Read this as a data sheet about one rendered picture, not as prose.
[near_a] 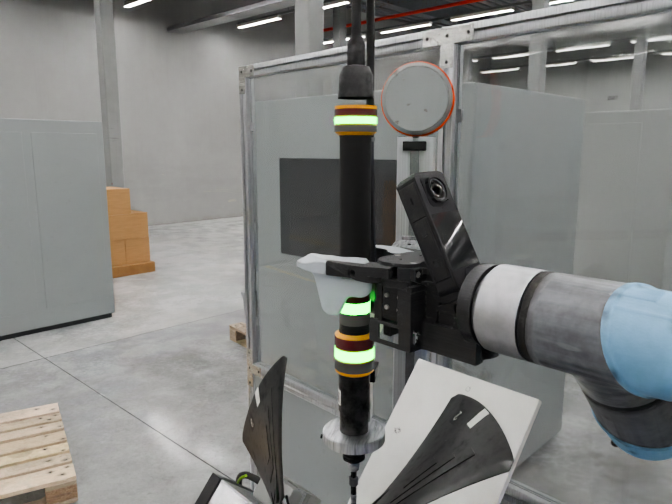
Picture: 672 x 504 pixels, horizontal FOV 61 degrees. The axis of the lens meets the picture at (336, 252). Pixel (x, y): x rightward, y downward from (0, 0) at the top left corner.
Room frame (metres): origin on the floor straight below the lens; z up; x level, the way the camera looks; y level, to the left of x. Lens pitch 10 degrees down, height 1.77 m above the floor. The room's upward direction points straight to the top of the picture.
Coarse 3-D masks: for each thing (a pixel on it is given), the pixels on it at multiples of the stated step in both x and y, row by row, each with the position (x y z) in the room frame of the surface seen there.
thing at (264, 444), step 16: (272, 368) 0.93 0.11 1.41; (272, 384) 0.91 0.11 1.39; (272, 400) 0.88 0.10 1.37; (256, 416) 0.94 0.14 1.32; (272, 416) 0.86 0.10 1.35; (256, 432) 0.93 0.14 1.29; (272, 432) 0.84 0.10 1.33; (256, 448) 0.92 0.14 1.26; (272, 448) 0.83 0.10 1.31; (256, 464) 0.93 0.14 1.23; (272, 464) 0.81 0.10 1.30; (272, 480) 0.81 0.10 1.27; (272, 496) 0.83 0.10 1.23
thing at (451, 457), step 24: (456, 408) 0.79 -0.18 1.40; (480, 408) 0.73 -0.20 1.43; (432, 432) 0.79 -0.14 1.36; (456, 432) 0.72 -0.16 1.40; (480, 432) 0.68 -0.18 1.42; (432, 456) 0.71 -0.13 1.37; (456, 456) 0.67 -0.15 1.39; (480, 456) 0.64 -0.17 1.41; (504, 456) 0.62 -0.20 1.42; (408, 480) 0.69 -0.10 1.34; (432, 480) 0.66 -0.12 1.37; (456, 480) 0.63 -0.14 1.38; (480, 480) 0.61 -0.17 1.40
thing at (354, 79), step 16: (352, 48) 0.60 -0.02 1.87; (352, 64) 0.60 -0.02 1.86; (352, 80) 0.59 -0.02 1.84; (368, 80) 0.59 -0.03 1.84; (352, 96) 0.59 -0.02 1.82; (368, 96) 0.59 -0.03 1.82; (352, 384) 0.59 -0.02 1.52; (368, 384) 0.60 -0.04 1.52; (352, 400) 0.59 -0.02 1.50; (368, 400) 0.60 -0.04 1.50; (352, 416) 0.59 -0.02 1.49; (352, 432) 0.59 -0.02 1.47
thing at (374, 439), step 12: (372, 372) 0.62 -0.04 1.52; (372, 384) 0.63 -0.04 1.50; (372, 396) 0.64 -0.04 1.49; (336, 420) 0.63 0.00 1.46; (372, 420) 0.63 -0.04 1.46; (324, 432) 0.60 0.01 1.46; (336, 432) 0.60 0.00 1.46; (372, 432) 0.60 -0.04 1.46; (384, 432) 0.60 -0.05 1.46; (336, 444) 0.57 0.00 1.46; (348, 444) 0.57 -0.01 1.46; (360, 444) 0.57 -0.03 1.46; (372, 444) 0.57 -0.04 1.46
